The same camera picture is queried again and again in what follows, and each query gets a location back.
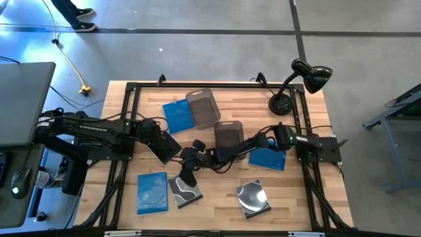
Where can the white plastic bottle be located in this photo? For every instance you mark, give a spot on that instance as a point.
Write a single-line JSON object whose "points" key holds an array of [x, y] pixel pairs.
{"points": [[44, 179]]}

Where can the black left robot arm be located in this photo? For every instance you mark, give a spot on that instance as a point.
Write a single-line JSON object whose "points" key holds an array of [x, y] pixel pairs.
{"points": [[98, 127]]}

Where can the grey translucent plastic bin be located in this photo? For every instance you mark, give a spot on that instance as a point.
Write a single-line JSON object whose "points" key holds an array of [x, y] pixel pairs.
{"points": [[228, 131], [204, 108]]}

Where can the black aluminium table frame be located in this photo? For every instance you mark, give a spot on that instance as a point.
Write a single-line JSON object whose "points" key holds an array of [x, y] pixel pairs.
{"points": [[230, 86]]}

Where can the dark grey side desk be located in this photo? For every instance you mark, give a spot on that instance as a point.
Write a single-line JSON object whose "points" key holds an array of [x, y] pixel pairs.
{"points": [[13, 210]]}

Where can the black jewel case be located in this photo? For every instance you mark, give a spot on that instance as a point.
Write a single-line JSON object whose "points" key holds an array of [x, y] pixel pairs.
{"points": [[164, 145]]}

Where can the jewel case with white swoosh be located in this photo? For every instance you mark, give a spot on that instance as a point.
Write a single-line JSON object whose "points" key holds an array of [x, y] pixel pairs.
{"points": [[187, 197]]}

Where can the blue-grey metal cart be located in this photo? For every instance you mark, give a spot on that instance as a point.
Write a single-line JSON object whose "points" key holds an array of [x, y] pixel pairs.
{"points": [[411, 105]]}

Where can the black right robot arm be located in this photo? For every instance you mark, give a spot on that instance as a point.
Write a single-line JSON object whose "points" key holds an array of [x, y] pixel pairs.
{"points": [[250, 146]]}

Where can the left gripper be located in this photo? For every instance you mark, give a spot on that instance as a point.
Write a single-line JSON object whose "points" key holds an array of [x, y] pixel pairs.
{"points": [[152, 130]]}

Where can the black gooseneck desk lamp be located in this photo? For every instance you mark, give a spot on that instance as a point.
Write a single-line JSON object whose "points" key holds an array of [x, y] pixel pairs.
{"points": [[312, 77]]}

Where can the silver metal bracket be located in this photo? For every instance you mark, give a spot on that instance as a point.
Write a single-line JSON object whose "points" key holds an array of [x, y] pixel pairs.
{"points": [[306, 234], [121, 233]]}

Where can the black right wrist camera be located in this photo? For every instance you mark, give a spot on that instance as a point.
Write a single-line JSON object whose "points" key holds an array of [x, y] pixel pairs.
{"points": [[199, 145]]}

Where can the black caster wheel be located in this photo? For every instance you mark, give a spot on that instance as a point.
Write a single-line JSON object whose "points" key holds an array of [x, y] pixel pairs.
{"points": [[40, 216]]}

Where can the person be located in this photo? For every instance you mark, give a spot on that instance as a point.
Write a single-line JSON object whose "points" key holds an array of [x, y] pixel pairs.
{"points": [[67, 11]]}

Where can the clear jewel case with disc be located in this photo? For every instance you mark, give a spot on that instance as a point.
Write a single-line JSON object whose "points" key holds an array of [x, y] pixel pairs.
{"points": [[252, 199]]}

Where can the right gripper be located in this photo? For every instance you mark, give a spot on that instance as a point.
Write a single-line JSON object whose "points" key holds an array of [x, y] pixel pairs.
{"points": [[200, 158]]}

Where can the blue plastic disc case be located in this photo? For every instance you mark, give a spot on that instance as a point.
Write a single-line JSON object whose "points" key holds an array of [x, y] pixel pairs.
{"points": [[177, 116], [152, 194], [268, 159]]}

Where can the black table clamp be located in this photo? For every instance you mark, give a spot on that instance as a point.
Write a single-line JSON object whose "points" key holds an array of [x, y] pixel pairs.
{"points": [[261, 79], [161, 79]]}

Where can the black computer mouse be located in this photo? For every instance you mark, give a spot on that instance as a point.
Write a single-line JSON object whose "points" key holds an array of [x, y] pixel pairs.
{"points": [[20, 182]]}

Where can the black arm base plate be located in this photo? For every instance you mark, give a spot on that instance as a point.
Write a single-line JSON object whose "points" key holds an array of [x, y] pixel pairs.
{"points": [[108, 153], [329, 149]]}

